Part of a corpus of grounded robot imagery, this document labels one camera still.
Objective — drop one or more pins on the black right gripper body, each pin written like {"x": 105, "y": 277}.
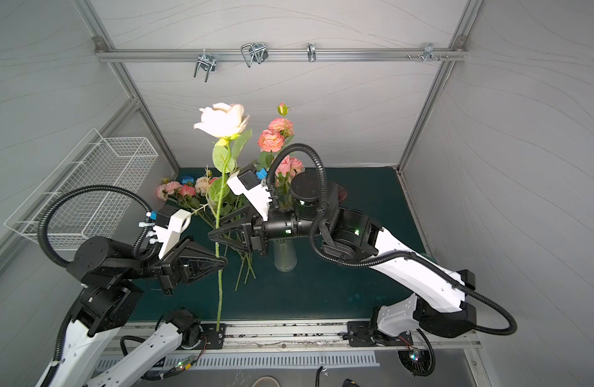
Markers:
{"x": 258, "y": 232}

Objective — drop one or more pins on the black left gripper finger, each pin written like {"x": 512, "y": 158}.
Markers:
{"x": 195, "y": 256}
{"x": 194, "y": 272}

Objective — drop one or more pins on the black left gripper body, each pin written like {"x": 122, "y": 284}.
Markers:
{"x": 166, "y": 273}

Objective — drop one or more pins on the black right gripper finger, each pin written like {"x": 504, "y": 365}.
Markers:
{"x": 241, "y": 219}
{"x": 236, "y": 238}

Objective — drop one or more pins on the clear glass vase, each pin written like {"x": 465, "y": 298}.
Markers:
{"x": 285, "y": 258}

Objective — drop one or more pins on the cream white rose stem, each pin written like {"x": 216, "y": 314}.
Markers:
{"x": 227, "y": 124}

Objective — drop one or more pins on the pink multi-bloom rose stem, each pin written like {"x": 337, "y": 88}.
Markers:
{"x": 288, "y": 169}

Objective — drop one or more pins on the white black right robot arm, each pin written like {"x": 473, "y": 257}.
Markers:
{"x": 442, "y": 303}

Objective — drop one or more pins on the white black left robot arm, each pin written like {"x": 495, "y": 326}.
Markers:
{"x": 107, "y": 270}

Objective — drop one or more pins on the pink rose flower bunch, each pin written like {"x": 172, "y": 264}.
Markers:
{"x": 191, "y": 194}

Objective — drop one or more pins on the metal hook clamp left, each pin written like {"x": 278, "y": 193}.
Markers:
{"x": 206, "y": 64}

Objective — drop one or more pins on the metal hook clamp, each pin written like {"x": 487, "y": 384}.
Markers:
{"x": 254, "y": 53}
{"x": 206, "y": 64}

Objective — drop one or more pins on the metal hook clamp middle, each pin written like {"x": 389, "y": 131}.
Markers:
{"x": 254, "y": 53}

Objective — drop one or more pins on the metal bolt clamp right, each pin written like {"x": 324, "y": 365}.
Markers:
{"x": 428, "y": 54}

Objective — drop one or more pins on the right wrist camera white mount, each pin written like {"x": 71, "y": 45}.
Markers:
{"x": 249, "y": 181}

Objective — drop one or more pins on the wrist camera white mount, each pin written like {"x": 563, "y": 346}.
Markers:
{"x": 249, "y": 181}
{"x": 168, "y": 223}

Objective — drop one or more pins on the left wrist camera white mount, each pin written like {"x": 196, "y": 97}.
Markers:
{"x": 168, "y": 223}

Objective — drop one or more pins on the white slotted cable duct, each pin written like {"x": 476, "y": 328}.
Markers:
{"x": 286, "y": 360}

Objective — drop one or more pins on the white wire basket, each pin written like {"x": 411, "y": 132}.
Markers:
{"x": 95, "y": 160}

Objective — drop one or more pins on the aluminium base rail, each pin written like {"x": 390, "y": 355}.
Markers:
{"x": 303, "y": 335}

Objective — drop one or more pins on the aluminium crossbar rail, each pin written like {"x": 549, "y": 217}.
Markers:
{"x": 276, "y": 55}

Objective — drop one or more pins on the metal ring clamp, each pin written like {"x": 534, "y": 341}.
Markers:
{"x": 311, "y": 52}

